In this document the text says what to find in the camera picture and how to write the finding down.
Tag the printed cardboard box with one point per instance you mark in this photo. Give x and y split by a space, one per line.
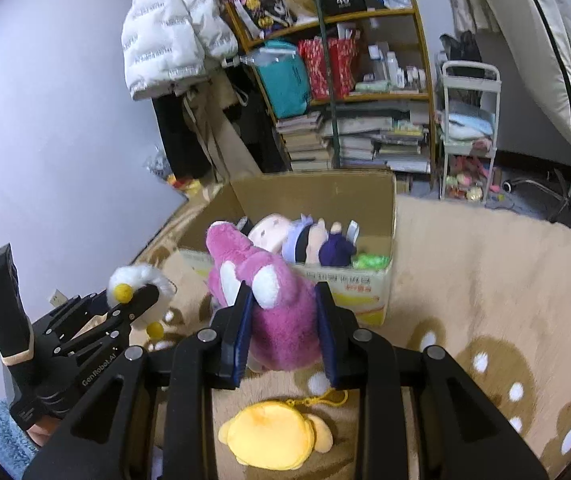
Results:
360 290

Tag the dark purple plush toy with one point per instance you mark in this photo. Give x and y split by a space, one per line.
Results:
335 250

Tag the white wall outlet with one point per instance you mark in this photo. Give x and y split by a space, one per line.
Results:
56 298

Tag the pink plush bear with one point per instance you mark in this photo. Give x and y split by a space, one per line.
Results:
280 320

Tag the white and yellow plush toy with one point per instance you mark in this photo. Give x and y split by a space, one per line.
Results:
135 277

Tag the black hanging garment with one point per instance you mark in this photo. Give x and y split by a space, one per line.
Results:
178 135

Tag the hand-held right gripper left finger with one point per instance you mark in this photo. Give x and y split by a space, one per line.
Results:
243 330

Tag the green tissue pack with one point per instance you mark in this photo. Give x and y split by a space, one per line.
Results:
370 261

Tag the teal bag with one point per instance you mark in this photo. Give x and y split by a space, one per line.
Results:
285 85

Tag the blue fluffy rug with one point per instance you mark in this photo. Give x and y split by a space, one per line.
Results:
0 440

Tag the blue and white cloth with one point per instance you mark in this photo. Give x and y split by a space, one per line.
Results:
465 122

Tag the green pole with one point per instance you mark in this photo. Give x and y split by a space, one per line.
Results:
333 110

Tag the beige hanging coat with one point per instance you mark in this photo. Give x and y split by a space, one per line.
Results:
225 145

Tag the white trolley cart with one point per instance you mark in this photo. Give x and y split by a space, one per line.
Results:
465 67

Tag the red patterned gift bag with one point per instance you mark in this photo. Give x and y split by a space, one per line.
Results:
320 70

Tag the group of cosmetic bottles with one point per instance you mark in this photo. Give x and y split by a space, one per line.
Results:
393 67

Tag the pink and lavender plush doll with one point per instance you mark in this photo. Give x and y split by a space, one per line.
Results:
305 240

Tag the stack of books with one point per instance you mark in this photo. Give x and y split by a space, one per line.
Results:
305 145

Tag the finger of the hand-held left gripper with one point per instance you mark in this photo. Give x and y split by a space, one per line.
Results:
138 305
82 307

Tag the yellow plush pouch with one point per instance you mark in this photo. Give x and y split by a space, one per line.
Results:
270 435

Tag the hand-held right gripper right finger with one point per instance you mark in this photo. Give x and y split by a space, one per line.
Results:
326 335

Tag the brown printed blanket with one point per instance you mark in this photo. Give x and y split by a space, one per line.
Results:
465 270

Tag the clear plastic bag yellow items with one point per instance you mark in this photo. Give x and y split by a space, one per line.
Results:
158 165

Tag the crumpled clear plastic wrap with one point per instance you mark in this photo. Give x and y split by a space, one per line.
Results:
270 55

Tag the pile of small toys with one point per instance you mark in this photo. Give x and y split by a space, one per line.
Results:
468 182

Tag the black and white tissue pack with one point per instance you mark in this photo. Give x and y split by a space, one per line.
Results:
244 226

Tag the wooden shelf rack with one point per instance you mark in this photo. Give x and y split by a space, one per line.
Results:
365 14

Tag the beige curtain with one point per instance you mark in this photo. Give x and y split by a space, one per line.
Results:
465 0

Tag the white puffer jacket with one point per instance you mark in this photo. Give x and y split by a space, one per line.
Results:
165 35

